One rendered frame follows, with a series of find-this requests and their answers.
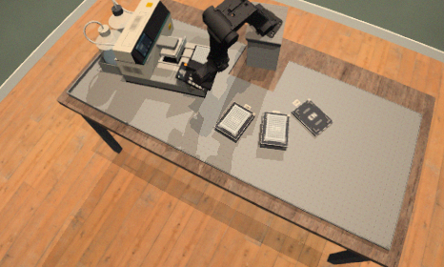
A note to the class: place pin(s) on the dark grey l-shaped raised edge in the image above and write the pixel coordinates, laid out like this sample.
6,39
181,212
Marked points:
87,103

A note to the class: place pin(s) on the white well plate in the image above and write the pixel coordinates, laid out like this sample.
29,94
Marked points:
201,54
274,128
234,119

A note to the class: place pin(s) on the white bottle with black cap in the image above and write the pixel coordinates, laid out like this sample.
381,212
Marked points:
119,19

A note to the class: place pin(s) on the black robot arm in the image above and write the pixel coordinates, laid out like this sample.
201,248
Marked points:
224,21

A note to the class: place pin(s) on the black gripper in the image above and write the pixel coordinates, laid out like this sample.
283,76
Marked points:
208,84

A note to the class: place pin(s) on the white flexible hose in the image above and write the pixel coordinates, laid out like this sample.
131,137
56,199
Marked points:
115,3

